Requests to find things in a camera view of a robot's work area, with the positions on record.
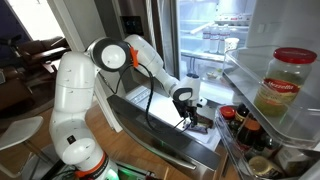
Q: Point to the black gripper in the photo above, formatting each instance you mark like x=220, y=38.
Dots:
x=187, y=109

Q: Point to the red burrito food pack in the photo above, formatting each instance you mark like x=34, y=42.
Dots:
x=205, y=121

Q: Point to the white blue food pack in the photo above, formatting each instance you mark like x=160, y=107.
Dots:
x=195, y=128

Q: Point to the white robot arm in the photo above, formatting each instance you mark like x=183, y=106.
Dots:
x=75, y=90

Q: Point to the stainless steel fridge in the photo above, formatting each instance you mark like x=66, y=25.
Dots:
x=174, y=27

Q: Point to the red cap sauce bottle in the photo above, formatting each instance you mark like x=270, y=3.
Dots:
x=228, y=113

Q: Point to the dark soy sauce bottle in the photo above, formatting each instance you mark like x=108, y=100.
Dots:
x=240, y=115

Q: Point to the open freezer drawer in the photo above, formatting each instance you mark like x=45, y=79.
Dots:
x=165, y=133

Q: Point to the orange cap dark bottle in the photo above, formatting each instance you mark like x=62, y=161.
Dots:
x=248, y=133

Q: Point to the clear lower door bin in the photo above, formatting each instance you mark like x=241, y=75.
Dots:
x=296, y=163

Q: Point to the clear door bin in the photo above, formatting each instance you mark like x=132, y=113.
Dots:
x=296, y=163
x=245, y=69

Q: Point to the yellow lid jar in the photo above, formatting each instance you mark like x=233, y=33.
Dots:
x=263, y=167

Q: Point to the white paper cup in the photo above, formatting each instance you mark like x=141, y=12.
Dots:
x=231, y=44

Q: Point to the water bottle left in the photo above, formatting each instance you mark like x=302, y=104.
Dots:
x=206, y=39

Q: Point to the water bottle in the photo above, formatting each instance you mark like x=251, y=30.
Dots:
x=224, y=33
x=206, y=39
x=214, y=38

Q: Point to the water bottle middle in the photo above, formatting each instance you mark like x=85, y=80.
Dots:
x=214, y=38

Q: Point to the water bottle right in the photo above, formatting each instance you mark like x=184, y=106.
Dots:
x=224, y=33

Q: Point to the clear upper door bin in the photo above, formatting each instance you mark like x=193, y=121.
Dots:
x=245, y=69

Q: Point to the pesto jar red lid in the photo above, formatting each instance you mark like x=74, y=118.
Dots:
x=286, y=74

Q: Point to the brown leather couch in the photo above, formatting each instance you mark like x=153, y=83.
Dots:
x=37, y=52

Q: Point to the white chair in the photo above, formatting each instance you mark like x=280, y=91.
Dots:
x=20, y=132

